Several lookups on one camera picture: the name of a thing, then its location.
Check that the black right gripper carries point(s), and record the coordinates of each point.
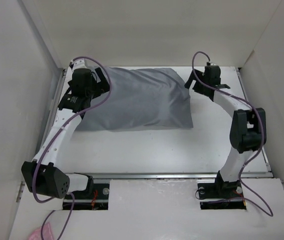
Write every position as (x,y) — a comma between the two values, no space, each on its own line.
(189,82)

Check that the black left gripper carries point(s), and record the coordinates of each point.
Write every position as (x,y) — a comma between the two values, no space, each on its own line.
(98,90)

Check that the grey pillowcase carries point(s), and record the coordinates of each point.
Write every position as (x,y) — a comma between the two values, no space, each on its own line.
(141,97)

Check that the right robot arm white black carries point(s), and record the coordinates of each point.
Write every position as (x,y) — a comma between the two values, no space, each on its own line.
(239,154)

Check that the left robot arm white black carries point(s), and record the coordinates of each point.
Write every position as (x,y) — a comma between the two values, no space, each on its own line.
(43,175)

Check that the pink bubble wrap piece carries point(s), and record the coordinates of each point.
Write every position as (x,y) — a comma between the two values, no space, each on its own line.
(42,233)

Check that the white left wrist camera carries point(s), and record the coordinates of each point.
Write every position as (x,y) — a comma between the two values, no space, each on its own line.
(78,64)

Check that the aluminium left rail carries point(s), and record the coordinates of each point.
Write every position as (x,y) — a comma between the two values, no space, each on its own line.
(55,91)

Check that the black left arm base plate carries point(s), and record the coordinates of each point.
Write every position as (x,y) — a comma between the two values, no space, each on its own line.
(90,194)

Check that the aluminium front rail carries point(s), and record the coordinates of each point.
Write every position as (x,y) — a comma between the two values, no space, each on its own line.
(136,176)

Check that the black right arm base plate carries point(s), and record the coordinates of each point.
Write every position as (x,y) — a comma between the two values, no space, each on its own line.
(214,197)

